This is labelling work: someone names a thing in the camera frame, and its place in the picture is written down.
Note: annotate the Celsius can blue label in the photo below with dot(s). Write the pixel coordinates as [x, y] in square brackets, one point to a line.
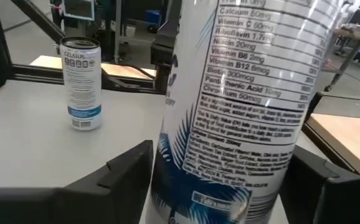
[245, 109]
[82, 84]

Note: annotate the wooden shelf black legs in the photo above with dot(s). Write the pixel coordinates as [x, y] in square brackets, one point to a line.
[351, 140]

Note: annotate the blue-edged white panel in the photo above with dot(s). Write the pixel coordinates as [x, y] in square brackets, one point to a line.
[78, 8]

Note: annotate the blue plastic bin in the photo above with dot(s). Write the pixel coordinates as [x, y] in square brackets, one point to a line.
[153, 17]

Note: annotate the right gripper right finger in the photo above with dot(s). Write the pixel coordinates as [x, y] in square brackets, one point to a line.
[323, 193]

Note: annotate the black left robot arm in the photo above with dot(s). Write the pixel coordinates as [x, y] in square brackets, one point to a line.
[166, 46]

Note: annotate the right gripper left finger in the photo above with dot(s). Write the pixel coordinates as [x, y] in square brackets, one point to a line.
[121, 193]

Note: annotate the wooden workbench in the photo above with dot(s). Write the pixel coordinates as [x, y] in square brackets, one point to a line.
[354, 33]

